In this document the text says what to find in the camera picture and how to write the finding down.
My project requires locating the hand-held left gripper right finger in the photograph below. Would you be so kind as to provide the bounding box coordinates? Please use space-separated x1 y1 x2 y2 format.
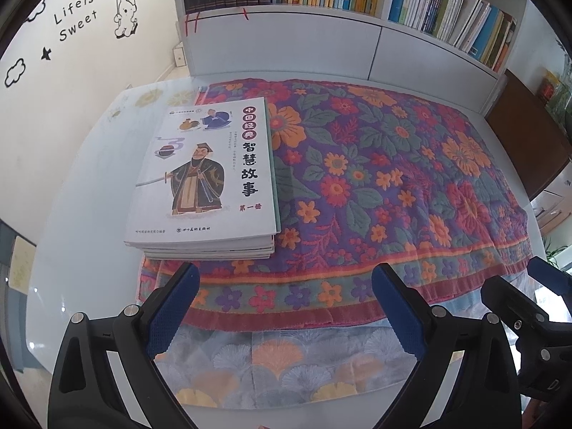
371 263 523 429

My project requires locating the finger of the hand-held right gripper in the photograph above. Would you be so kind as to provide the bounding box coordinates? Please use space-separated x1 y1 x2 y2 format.
481 275 556 361
526 256 572 299

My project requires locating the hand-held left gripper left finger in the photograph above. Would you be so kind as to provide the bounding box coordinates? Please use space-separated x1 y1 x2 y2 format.
47 261 201 429

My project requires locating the green potted plant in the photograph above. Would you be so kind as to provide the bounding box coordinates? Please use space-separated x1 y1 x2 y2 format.
545 243 568 269

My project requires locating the white drawer unit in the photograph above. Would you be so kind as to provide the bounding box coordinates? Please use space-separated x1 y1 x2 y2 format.
529 179 572 235

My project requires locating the brown wooden cabinet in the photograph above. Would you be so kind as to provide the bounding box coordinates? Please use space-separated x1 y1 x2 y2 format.
485 69 572 202

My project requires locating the floral blanket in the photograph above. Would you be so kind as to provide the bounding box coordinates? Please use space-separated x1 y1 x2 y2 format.
136 78 532 329

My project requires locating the pale yellow poster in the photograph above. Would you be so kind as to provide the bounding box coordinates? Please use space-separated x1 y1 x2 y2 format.
9 237 39 296

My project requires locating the red and yellow jar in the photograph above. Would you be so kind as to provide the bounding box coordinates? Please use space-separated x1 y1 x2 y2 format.
538 71 559 103

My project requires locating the white bookshelf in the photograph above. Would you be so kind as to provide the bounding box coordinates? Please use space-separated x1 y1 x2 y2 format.
169 0 528 117

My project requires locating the black cloud wall decal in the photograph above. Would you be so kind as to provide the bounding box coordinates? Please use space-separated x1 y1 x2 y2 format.
4 58 26 88
24 0 48 23

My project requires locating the black lettering wall decal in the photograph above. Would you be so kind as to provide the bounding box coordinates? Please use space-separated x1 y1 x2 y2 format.
53 0 99 43

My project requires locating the bear on swing wall decal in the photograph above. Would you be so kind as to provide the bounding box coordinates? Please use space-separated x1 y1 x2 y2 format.
112 0 148 39

